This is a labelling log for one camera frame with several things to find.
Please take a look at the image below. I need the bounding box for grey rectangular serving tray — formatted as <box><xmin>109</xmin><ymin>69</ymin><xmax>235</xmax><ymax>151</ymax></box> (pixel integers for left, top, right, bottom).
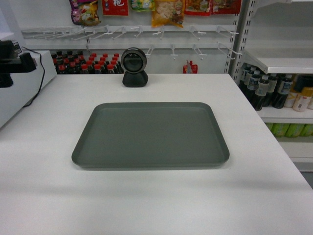
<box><xmin>71</xmin><ymin>102</ymin><xmax>230</xmax><ymax>170</ymax></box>

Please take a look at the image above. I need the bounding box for white metal shelf unit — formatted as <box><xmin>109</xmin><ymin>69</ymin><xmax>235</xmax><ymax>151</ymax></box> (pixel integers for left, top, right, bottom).
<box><xmin>230</xmin><ymin>0</ymin><xmax>313</xmax><ymax>172</ymax></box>

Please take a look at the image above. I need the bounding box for black round barcode scanner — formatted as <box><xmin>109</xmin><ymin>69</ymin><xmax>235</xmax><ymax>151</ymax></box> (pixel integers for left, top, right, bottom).
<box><xmin>121</xmin><ymin>47</ymin><xmax>148</xmax><ymax>87</ymax></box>

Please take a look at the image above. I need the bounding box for red snack bag hanging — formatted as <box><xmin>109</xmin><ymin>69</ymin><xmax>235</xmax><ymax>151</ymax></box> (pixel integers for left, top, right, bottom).
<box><xmin>102</xmin><ymin>0</ymin><xmax>129</xmax><ymax>16</ymax></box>

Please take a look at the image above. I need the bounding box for white checkout counter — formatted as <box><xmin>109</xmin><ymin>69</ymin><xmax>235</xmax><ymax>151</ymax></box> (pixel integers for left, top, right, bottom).
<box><xmin>0</xmin><ymin>74</ymin><xmax>313</xmax><ymax>235</ymax></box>

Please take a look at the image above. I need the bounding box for yellow snack bag hanging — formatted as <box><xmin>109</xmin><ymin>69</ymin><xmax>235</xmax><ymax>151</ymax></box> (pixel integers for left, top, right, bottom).
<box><xmin>151</xmin><ymin>0</ymin><xmax>185</xmax><ymax>28</ymax></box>

